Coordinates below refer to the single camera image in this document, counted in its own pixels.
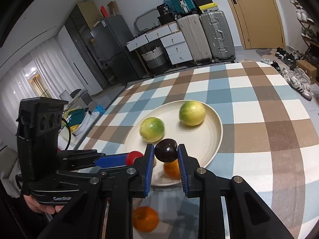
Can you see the silver grey suitcase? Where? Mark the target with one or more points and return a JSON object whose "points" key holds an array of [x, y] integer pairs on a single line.
{"points": [[218, 35]]}

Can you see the dark purple plum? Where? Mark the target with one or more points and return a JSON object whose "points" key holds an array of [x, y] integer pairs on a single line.
{"points": [[166, 150]]}

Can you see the orange tangerine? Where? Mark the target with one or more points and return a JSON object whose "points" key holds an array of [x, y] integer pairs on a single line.
{"points": [[171, 169], [145, 219]]}

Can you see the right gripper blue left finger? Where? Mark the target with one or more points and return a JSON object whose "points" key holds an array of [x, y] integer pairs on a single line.
{"points": [[144, 167]]}

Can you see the person left hand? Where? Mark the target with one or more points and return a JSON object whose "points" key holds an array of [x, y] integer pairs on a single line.
{"points": [[38, 208]]}

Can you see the dark refrigerator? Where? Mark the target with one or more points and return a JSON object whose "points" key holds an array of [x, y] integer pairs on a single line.
{"points": [[111, 35]]}

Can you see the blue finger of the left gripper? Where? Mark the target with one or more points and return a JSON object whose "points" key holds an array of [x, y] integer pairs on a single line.
{"points": [[111, 161]]}

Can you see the cardboard box on floor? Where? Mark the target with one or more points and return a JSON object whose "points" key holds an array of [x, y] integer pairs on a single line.
{"points": [[309, 69]]}

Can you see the yellow speckled guava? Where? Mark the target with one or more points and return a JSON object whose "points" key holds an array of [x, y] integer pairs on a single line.
{"points": [[192, 113]]}

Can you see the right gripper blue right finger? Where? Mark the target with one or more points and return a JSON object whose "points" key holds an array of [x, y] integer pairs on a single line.
{"points": [[187, 167]]}

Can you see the white curtain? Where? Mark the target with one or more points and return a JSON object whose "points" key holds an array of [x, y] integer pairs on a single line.
{"points": [[45, 71]]}

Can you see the beige suitcase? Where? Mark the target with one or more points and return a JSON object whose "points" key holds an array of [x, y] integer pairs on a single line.
{"points": [[195, 37]]}

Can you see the checkered tablecloth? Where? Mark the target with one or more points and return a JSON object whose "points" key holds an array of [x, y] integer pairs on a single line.
{"points": [[239, 119]]}

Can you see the cream round plate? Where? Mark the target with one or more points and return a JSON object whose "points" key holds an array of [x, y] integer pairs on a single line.
{"points": [[202, 141]]}

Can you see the green yellow guava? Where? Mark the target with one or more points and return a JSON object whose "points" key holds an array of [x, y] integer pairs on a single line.
{"points": [[152, 129]]}

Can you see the wooden shoe rack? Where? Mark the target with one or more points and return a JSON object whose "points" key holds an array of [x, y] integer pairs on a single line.
{"points": [[309, 31]]}

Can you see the wooden door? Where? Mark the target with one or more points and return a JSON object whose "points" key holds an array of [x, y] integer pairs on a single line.
{"points": [[259, 23]]}

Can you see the red tomato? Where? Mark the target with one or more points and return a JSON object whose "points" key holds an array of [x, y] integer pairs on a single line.
{"points": [[132, 156]]}

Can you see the woven laundry basket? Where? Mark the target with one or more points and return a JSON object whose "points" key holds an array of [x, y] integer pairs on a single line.
{"points": [[156, 60]]}

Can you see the white drawer desk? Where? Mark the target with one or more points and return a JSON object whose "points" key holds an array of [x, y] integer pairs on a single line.
{"points": [[169, 38]]}

